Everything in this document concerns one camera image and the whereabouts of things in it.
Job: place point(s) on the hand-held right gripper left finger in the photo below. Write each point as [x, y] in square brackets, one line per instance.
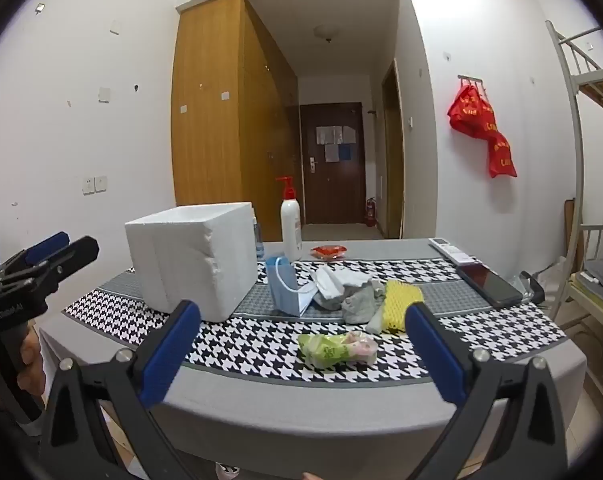
[171, 350]

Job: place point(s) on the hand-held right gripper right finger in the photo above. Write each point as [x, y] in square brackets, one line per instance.
[434, 355]

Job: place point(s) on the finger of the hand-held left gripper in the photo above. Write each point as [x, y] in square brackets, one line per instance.
[49, 246]
[79, 252]

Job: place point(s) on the white foam box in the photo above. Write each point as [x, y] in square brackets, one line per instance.
[191, 260]

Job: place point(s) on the blue face mask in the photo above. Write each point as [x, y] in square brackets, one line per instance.
[286, 287]

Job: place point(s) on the person's left hand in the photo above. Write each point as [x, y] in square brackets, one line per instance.
[32, 360]

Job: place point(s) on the yellow foam net sleeve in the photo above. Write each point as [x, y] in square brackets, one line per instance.
[402, 305]

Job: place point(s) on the grey sock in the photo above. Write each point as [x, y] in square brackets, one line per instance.
[361, 305]

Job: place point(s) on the black smartphone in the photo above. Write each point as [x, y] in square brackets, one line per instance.
[489, 285]

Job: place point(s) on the green pink plastic bag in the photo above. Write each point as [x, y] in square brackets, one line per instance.
[334, 347]

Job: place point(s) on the white remote control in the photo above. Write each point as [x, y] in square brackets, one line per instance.
[450, 251]

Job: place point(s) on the black plastic object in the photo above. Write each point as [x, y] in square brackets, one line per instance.
[531, 287]

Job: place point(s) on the houndstooth grey tablecloth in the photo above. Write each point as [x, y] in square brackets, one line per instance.
[281, 410]

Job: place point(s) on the small blue spray bottle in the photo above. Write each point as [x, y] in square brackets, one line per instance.
[258, 242]

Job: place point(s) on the red snack packet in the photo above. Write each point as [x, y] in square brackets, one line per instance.
[329, 251]

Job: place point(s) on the red fire extinguisher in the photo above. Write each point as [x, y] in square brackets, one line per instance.
[370, 214]

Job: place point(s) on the white red pump lotion bottle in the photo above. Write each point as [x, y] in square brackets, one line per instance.
[290, 230]

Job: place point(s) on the wooden board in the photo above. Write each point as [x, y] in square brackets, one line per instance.
[573, 240]

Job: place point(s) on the dark brown entrance door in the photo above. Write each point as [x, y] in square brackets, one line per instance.
[334, 190]

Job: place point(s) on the wooden wardrobe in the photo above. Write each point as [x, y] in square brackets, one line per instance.
[211, 110]

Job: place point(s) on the narrow red cloth bag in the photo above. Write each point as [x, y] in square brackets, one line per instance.
[501, 157]

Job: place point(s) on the blue door notice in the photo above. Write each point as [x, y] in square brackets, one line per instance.
[346, 151]

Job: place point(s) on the small white door notice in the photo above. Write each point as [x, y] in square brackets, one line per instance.
[331, 153]

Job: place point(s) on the large white door notice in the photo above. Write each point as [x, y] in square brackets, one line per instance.
[334, 135]

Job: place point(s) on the wide red cloth bag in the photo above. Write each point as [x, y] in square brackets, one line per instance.
[469, 112]

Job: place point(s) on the grey metal bunk bed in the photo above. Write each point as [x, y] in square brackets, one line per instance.
[576, 120]

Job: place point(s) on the round ceiling lamp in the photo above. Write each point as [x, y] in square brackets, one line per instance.
[327, 32]

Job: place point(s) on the white wall socket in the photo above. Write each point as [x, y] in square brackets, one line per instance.
[101, 184]
[88, 185]

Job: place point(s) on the white wall switch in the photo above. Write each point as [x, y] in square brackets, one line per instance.
[104, 94]

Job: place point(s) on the wooden side door frame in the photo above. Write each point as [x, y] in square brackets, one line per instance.
[392, 160]

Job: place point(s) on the white blank wall plate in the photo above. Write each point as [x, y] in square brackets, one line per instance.
[114, 27]

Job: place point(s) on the metal wall hook rack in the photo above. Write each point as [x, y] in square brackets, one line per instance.
[470, 79]

